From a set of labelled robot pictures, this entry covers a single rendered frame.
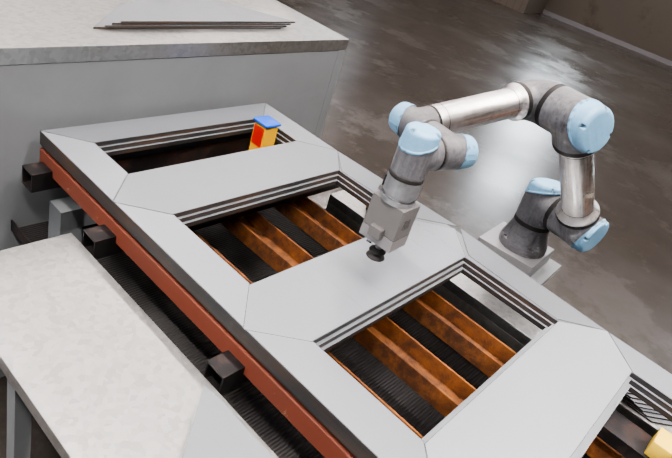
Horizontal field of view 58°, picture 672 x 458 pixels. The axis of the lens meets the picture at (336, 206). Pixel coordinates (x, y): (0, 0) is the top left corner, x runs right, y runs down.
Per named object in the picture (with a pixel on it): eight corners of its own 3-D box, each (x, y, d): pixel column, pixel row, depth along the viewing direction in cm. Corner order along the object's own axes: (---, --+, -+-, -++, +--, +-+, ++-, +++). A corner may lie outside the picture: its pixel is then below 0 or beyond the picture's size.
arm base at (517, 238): (510, 226, 202) (522, 201, 197) (551, 250, 195) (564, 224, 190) (490, 239, 191) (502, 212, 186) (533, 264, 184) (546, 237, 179)
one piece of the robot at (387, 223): (368, 178, 123) (345, 243, 131) (402, 201, 119) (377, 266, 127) (395, 169, 130) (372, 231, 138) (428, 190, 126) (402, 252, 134)
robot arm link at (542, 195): (531, 206, 196) (549, 170, 189) (564, 230, 187) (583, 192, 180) (507, 210, 189) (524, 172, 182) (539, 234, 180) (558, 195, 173)
